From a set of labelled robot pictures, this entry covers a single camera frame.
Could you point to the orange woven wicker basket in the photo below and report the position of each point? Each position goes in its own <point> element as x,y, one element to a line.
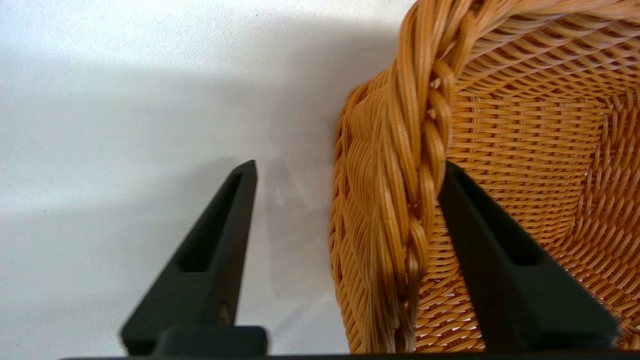
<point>525,150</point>

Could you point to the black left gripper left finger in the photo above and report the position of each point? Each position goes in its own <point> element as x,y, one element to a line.
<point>205,295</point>

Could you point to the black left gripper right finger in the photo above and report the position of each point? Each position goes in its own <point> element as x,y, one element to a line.
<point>510,295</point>

